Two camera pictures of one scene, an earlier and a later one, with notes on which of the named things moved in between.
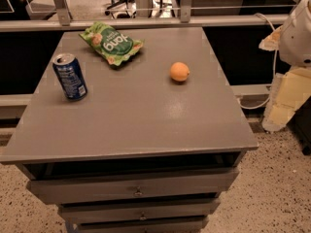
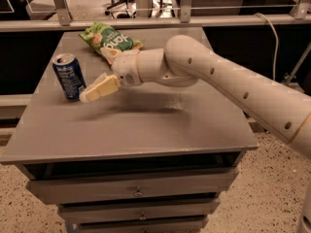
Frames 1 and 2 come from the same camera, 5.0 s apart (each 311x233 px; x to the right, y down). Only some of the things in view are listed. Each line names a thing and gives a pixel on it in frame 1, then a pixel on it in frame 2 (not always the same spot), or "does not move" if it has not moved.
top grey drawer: [174, 184] does not move
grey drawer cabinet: [145, 147] does not move
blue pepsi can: [71, 77] does not move
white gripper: [296, 38] to [125, 67]
